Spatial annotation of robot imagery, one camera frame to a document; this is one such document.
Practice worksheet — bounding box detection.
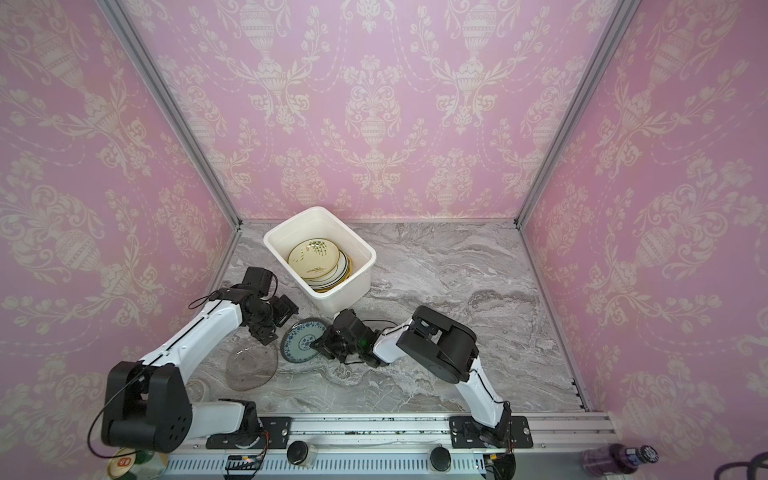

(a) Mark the left black knob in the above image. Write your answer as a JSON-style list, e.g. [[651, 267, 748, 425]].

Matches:
[[286, 441, 311, 466]]

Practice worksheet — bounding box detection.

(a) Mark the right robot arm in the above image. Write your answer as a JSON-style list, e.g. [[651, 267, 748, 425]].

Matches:
[[310, 305, 512, 447]]

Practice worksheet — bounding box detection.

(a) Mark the white plate with clover emblem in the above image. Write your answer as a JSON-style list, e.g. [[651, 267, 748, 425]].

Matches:
[[306, 250, 350, 291]]

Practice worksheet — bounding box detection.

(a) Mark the cream plate with green leaves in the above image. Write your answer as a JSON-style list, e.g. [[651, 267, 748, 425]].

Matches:
[[287, 238, 340, 279]]

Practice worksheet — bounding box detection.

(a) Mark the black knob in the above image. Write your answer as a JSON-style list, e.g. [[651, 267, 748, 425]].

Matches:
[[286, 441, 311, 466], [428, 445, 452, 473]]

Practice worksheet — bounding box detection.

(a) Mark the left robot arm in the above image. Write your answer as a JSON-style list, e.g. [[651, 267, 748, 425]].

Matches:
[[90, 267, 298, 453]]

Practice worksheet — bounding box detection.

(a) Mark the yellow white-dotted scalloped plate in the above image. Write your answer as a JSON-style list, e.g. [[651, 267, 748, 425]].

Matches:
[[317, 257, 353, 292]]

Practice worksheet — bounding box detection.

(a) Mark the teal patterned small plate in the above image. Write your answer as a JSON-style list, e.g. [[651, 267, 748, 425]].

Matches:
[[280, 318, 328, 364]]

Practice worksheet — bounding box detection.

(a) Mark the right black knob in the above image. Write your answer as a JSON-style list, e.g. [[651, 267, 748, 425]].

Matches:
[[428, 445, 452, 473]]

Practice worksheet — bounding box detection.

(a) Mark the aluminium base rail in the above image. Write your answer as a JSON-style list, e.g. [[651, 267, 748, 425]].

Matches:
[[162, 412, 618, 479]]

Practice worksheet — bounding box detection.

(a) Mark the clear glass plate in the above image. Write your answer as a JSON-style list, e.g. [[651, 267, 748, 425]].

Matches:
[[225, 341, 279, 391]]

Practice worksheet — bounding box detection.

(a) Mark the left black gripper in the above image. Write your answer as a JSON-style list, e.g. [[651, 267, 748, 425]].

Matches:
[[249, 293, 300, 345]]

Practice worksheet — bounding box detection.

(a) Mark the white plastic bin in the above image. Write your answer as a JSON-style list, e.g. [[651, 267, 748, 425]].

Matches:
[[263, 206, 377, 317]]

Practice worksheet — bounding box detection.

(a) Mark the purple plastic bottle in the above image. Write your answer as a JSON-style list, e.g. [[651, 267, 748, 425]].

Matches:
[[581, 443, 660, 477]]

